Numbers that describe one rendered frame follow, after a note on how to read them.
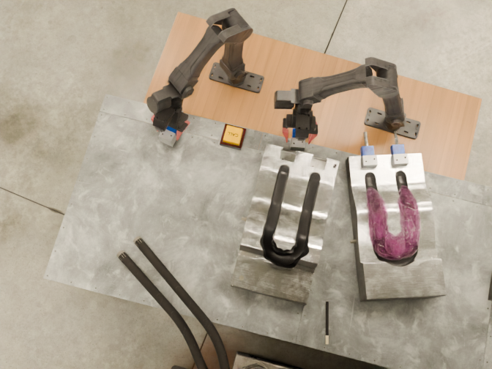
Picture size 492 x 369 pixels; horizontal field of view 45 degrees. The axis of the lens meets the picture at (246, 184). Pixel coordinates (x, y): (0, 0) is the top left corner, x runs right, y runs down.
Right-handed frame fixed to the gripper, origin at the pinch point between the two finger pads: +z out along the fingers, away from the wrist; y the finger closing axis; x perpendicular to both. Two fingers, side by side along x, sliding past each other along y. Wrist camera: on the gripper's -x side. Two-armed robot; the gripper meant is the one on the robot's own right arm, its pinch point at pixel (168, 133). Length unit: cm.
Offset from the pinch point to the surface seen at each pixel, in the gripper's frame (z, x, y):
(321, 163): -8, 10, 54
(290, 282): 13, -26, 61
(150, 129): 4.1, 2.2, -7.8
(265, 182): -2.3, -4.0, 39.1
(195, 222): 15.8, -18.4, 22.5
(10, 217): 98, 0, -71
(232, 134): -4.2, 9.1, 20.5
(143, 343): 110, -21, 15
